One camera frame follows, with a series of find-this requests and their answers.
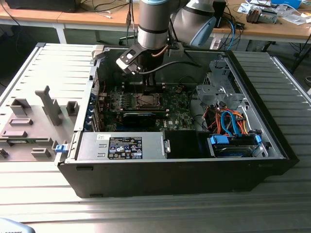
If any grey metal disk bay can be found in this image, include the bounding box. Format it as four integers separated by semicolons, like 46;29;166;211
195;59;246;110

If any thin black looped cable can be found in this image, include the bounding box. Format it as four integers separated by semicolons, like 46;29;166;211
179;76;198;85

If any blue hanging cable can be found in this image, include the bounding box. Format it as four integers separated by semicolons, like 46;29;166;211
227;18;240;50

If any CPU cooler heat sink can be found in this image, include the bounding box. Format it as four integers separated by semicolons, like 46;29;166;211
246;6;279;25

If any metal socket cover frame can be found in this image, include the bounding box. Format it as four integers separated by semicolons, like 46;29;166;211
135;93;163;109

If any orange wire bundle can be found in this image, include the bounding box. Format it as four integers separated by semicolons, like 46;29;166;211
206;109;250;135

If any grey rounded device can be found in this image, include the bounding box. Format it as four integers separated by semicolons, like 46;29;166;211
0;217;32;233

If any brown corrugated cable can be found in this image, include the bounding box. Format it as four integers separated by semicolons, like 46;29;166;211
152;43;170;58

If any black hanging cable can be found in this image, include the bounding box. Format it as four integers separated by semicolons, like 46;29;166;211
125;0;137;47

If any black and grey PC case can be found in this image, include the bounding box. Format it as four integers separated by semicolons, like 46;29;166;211
55;45;299;199

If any wooden desk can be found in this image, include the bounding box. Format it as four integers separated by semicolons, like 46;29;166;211
208;0;311;49
0;0;140;44

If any green motherboard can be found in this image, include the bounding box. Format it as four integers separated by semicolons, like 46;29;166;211
97;83;197;133

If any grey power supply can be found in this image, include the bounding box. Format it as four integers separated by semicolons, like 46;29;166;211
75;132;171;161

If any CPU socket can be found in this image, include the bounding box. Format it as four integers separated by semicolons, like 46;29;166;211
135;93;162;109

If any small grey wrist camera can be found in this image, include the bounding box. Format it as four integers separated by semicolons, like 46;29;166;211
168;42;184;57

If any black flat box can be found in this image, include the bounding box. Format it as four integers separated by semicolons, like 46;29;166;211
4;0;78;13

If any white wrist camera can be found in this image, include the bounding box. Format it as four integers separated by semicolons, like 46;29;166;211
116;46;144;75

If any blue data cable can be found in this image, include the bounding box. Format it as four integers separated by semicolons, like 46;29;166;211
220;110;240;138

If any blue box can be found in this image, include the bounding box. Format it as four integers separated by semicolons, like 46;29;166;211
271;0;302;7

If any hard disk in blue carrier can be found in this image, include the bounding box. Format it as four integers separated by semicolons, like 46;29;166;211
207;134;263;158

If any grey parts rack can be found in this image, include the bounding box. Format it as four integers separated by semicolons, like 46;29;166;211
0;84;81;162

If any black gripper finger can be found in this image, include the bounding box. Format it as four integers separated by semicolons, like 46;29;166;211
143;71;158;96

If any black graphics card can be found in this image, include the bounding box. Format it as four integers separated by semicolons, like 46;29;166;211
122;112;156;129

